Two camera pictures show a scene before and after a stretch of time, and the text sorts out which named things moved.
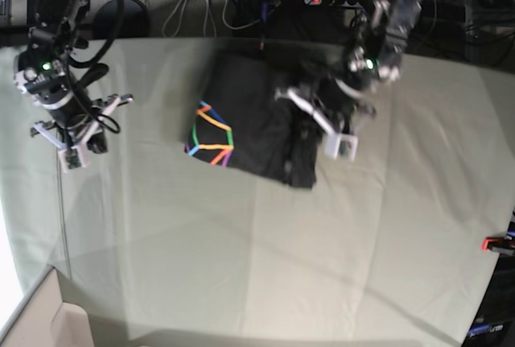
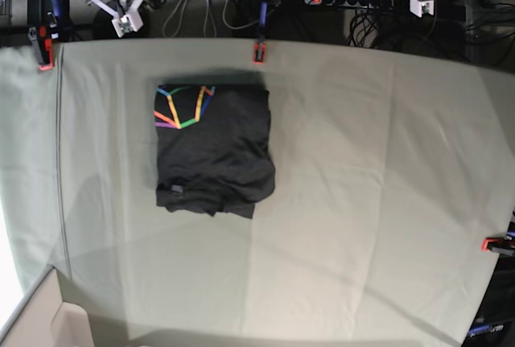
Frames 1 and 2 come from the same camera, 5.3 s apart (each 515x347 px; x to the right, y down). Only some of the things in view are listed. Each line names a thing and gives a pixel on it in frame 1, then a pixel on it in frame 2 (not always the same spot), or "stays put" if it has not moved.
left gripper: x=75 y=127 -> x=128 y=19
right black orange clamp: x=499 y=245 stays put
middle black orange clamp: x=264 y=8 stays put
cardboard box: x=42 y=319 stays put
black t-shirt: x=239 y=121 -> x=214 y=149
